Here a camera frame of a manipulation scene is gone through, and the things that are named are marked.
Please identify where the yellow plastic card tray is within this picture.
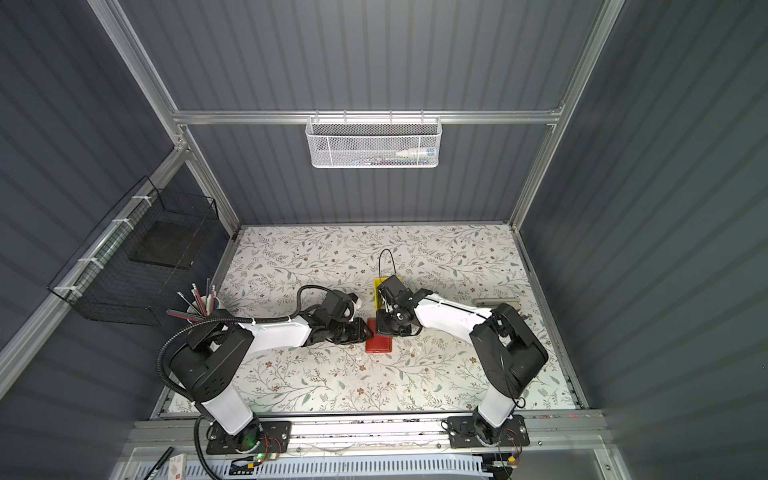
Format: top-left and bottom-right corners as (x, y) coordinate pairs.
(373, 277), (386, 311)

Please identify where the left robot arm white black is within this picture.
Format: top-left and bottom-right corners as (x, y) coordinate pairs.
(156, 287), (374, 437)

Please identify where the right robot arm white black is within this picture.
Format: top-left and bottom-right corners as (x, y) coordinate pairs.
(375, 275), (549, 429)

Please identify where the floral table mat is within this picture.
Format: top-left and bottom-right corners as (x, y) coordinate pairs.
(219, 225), (549, 413)

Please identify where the beige stapler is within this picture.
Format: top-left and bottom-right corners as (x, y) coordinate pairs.
(472, 298), (521, 310)

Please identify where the white pen cup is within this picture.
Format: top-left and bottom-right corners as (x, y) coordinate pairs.
(166, 278), (224, 324)

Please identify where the white tube in basket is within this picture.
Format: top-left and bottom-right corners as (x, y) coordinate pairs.
(395, 147), (438, 161)

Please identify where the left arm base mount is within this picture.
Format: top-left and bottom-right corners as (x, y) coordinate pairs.
(205, 419), (292, 455)

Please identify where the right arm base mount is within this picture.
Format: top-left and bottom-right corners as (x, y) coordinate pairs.
(441, 415), (530, 449)

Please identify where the black corrugated cable conduit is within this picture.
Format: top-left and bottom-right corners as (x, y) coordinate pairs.
(157, 284), (334, 480)

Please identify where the white wire mesh basket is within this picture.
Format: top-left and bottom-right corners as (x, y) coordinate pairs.
(305, 119), (443, 169)

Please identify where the black wire mesh basket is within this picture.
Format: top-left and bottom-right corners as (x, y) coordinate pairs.
(48, 178), (220, 326)

